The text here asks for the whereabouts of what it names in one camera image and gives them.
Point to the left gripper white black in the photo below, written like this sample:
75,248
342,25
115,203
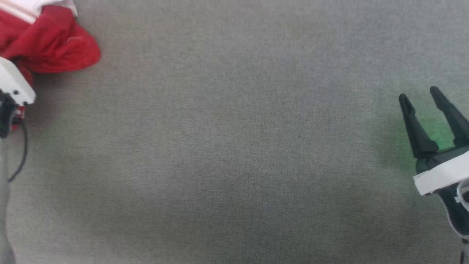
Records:
14,86

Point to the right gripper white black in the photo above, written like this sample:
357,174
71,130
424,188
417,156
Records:
443,172

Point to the red garment with white trim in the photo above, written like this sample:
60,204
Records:
55,44

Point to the grey fabric sofa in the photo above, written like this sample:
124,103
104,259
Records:
234,146

